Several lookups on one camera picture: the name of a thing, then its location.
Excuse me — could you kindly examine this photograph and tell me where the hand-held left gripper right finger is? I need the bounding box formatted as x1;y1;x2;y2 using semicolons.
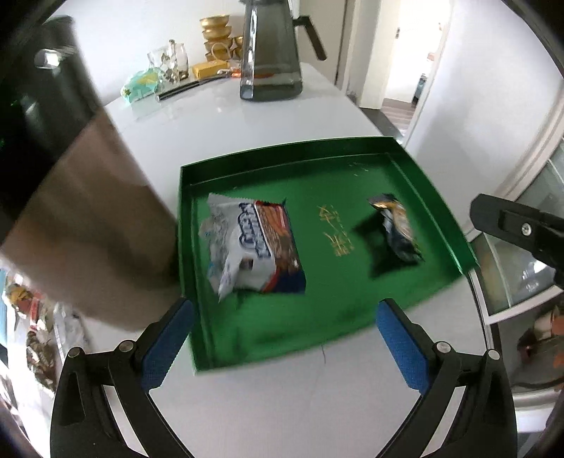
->
376;298;518;458

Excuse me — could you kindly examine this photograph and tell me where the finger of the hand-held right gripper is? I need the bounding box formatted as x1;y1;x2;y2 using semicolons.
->
469;194;564;289

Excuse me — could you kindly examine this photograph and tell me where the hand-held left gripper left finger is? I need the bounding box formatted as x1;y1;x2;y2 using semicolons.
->
50;297;195;458

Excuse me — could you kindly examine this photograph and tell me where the green tray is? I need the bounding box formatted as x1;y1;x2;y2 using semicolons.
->
176;136;481;373

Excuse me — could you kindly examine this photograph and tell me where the dark snack packet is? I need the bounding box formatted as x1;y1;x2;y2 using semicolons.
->
367;193;426;265

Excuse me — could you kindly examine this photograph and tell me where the white and orange snack packet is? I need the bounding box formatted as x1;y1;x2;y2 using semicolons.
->
199;194;308;304

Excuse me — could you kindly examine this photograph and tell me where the pile of snack packets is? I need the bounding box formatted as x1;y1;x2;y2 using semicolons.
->
0;268;93;397

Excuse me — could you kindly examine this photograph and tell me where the bronze canister with black lid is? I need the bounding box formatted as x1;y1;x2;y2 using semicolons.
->
0;15;181;331

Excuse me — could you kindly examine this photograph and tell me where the teal packet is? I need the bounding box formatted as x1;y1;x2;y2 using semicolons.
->
121;69;161;104

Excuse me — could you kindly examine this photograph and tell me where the yellow box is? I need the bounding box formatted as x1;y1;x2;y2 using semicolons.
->
192;61;230;80

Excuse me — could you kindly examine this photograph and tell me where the clear glass jar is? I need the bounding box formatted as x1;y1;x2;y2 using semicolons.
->
147;39;190;84

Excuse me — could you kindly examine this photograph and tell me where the grey glass pitcher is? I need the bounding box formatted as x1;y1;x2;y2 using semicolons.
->
239;0;327;102

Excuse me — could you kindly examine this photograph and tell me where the stack of gold bowls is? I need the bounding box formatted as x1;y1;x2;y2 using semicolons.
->
199;15;245;62

